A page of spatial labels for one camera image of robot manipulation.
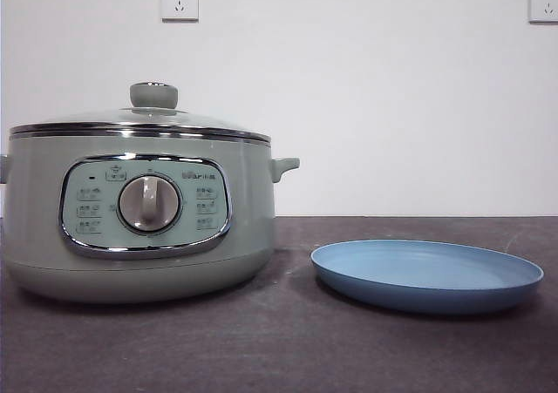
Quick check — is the glass lid with green knob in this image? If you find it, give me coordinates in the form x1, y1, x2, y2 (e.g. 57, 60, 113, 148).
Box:
9, 81, 272, 144

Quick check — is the pale green electric steamer pot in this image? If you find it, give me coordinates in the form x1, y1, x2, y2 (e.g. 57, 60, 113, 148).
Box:
0, 133, 301, 303

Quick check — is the blue round plate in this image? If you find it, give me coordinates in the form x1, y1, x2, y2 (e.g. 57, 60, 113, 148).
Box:
310, 239, 545, 315

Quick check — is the white wall socket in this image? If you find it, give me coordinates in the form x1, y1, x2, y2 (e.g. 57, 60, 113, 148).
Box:
528, 0, 558, 24
161, 0, 200, 23

